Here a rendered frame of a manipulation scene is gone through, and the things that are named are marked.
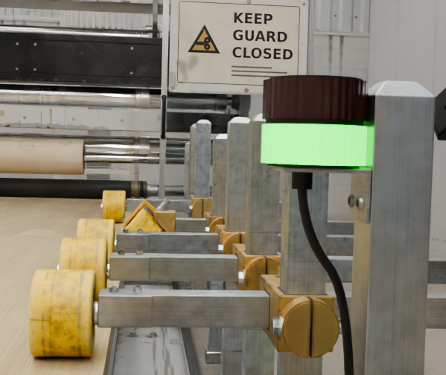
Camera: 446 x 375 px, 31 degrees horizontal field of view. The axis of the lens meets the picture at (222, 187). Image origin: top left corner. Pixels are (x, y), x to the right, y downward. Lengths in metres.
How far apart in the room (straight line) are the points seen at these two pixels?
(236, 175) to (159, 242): 0.16
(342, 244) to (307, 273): 0.57
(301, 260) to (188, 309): 0.12
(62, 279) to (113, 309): 0.05
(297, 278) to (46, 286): 0.22
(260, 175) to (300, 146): 0.51
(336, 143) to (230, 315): 0.34
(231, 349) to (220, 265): 0.26
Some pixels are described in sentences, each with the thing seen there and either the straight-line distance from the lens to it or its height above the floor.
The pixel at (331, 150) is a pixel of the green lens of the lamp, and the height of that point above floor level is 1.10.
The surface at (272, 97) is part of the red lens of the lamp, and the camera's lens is 0.44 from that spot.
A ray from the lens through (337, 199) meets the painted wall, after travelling 9.35.
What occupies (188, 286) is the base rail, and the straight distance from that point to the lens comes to 2.22.
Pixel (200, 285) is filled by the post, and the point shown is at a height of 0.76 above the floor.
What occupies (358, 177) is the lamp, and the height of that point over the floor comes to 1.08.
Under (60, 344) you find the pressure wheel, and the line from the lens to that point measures 0.73.
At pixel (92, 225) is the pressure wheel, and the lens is 1.23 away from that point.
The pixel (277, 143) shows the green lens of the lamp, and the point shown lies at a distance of 0.44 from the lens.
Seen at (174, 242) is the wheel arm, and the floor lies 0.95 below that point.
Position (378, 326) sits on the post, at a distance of 0.46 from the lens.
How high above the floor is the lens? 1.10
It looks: 3 degrees down
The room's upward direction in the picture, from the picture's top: 2 degrees clockwise
